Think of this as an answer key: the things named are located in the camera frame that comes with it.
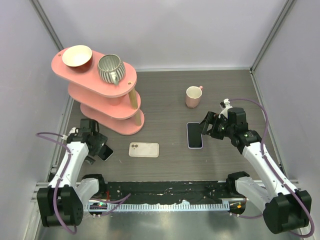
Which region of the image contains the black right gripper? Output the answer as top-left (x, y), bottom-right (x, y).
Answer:
top-left (194, 111), bottom-right (235, 140)

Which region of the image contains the white-edged black phone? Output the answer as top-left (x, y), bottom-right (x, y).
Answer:
top-left (97, 144), bottom-right (114, 162)

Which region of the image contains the dark blue phone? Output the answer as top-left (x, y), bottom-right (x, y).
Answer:
top-left (187, 122), bottom-right (203, 148)

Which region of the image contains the lilac phone case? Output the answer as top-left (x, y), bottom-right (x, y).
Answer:
top-left (186, 121), bottom-right (204, 150)

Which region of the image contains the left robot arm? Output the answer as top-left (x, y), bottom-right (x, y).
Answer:
top-left (36, 118), bottom-right (113, 228)

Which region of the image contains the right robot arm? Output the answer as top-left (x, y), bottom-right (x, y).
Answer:
top-left (200, 107), bottom-right (315, 235)

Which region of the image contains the beige phone case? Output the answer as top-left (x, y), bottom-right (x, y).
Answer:
top-left (128, 142), bottom-right (160, 158)

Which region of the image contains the pink ceramic mug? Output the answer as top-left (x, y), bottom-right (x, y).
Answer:
top-left (185, 86), bottom-right (203, 109)

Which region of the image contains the pink tiered wooden shelf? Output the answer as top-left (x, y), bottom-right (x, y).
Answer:
top-left (51, 50), bottom-right (145, 136)

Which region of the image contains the grey striped mug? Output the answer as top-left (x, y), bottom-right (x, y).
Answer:
top-left (97, 54), bottom-right (126, 86)

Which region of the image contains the cream bowl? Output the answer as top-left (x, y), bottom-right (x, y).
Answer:
top-left (62, 45), bottom-right (93, 73)

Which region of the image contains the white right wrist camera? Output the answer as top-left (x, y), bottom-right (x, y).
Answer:
top-left (218, 98), bottom-right (233, 118)

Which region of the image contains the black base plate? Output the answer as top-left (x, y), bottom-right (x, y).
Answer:
top-left (92, 180), bottom-right (244, 205)

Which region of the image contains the white slotted cable duct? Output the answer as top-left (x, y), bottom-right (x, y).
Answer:
top-left (84, 200), bottom-right (230, 213)

